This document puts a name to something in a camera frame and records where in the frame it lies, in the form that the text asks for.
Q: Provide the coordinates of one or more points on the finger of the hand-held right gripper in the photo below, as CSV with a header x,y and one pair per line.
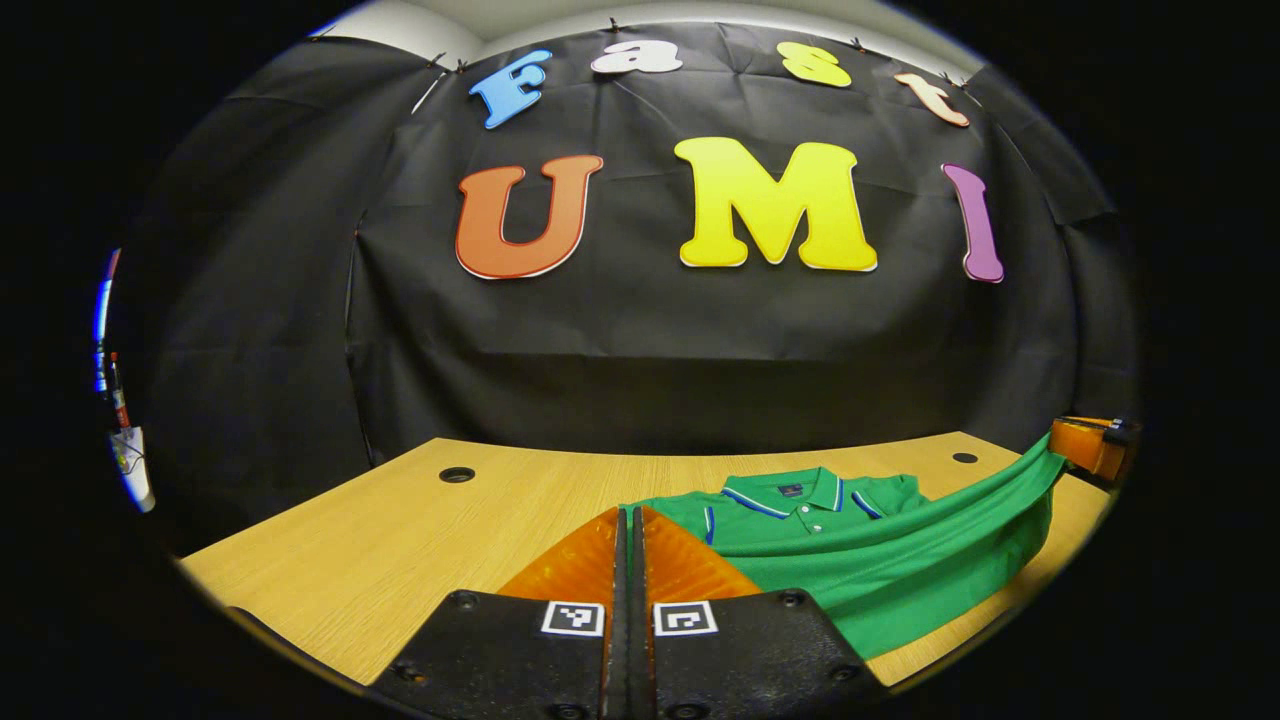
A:
x,y
1085,445

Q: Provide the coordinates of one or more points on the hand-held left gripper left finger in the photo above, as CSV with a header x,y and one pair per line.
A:
x,y
520,660

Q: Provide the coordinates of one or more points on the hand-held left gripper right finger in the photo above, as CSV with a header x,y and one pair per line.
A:
x,y
750,660

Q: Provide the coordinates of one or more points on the green T-shirt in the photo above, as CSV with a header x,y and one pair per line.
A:
x,y
900,570

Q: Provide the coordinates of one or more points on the white side table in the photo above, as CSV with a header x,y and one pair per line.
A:
x,y
135,470

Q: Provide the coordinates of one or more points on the small red bottle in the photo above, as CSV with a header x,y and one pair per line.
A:
x,y
119,395

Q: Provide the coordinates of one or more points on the computer monitor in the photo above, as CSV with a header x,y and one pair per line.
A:
x,y
101,310

